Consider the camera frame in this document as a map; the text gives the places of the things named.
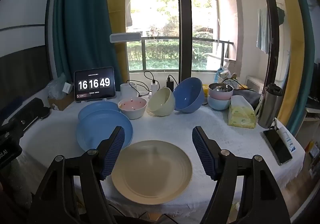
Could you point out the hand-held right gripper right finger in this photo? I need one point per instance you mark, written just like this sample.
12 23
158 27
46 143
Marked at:
202 151

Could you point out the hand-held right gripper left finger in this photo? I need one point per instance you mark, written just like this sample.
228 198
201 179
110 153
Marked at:
113 151

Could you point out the large blue plate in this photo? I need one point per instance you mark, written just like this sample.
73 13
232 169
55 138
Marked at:
100 126

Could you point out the white strawberry print bowl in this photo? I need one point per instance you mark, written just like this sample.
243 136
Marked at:
132 112

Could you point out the beige plate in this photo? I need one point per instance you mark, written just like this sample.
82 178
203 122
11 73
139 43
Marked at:
152 174

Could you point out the small blue plate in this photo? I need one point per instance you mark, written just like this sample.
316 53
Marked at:
97 107

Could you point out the large blue bowl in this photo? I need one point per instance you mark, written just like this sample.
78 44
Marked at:
187 96

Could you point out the cream bowl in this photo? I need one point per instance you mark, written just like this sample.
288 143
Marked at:
162 101

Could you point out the white tablecloth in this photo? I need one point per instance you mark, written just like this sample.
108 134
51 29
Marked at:
175 126

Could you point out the light blue bowl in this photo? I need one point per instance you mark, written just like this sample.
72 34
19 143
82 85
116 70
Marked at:
218 104

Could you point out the cardboard box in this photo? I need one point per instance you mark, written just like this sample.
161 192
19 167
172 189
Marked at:
61 103

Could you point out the yellow tissue pack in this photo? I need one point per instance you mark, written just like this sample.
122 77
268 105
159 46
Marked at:
241 114

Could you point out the pink steel-lined bowl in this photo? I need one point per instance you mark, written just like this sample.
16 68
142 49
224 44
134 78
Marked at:
220 95

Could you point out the yellow packet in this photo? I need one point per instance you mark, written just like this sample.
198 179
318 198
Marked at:
205 90

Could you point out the small white box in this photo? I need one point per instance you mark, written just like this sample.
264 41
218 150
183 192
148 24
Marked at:
67 88

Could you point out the black tablet showing clock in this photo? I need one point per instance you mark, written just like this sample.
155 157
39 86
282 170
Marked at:
95 84

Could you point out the grey cloth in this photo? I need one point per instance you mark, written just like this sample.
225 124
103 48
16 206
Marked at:
250 96

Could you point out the black charger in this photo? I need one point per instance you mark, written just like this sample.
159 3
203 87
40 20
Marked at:
170 85

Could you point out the white basket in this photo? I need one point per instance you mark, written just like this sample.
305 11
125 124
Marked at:
228 83

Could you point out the black smartphone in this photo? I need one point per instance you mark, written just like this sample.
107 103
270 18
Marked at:
277 146

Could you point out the white charger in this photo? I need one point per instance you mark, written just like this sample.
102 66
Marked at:
154 88

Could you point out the blue bag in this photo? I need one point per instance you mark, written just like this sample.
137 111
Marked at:
220 73

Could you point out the steel thermos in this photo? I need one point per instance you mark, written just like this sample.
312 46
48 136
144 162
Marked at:
270 106

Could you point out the white appliance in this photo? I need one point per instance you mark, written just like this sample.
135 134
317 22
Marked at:
255 84

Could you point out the white tube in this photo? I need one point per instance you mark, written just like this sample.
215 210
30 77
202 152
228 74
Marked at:
287 139

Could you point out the white desk lamp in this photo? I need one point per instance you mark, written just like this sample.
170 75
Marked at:
125 38

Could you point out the teal curtain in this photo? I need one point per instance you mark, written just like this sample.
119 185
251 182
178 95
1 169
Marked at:
308 39
82 26

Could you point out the black balcony railing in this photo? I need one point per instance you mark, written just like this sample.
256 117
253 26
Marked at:
160 38

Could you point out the hanging light blue cloth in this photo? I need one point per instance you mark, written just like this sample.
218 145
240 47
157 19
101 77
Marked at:
262 31

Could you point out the hanging grey garment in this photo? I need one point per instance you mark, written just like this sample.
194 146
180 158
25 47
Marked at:
129 11

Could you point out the hanging dark green cloth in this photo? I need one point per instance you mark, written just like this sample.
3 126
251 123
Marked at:
280 15

